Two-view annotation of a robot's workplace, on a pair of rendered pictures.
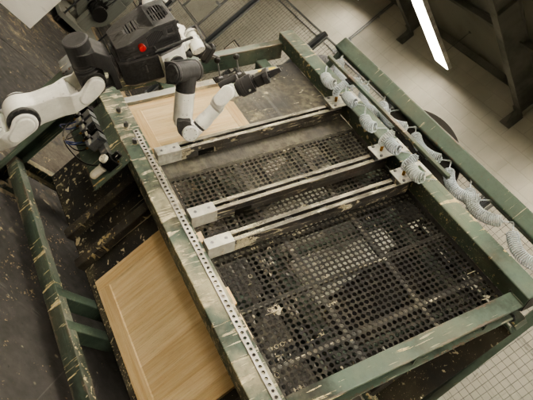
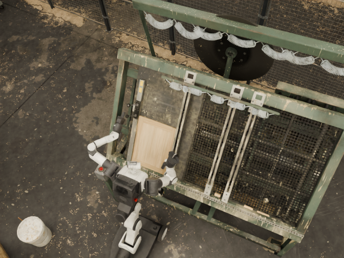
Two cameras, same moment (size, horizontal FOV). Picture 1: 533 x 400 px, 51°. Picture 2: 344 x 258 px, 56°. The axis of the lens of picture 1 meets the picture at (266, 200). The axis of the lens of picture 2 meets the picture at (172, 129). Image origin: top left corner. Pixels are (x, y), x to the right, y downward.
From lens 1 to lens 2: 2.95 m
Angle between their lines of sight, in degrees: 51
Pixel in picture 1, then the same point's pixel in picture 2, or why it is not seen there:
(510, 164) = not seen: outside the picture
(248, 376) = (280, 232)
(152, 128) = (150, 163)
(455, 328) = (332, 165)
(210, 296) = (244, 216)
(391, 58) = not seen: outside the picture
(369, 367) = (313, 203)
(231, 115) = (162, 129)
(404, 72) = not seen: outside the picture
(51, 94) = (131, 216)
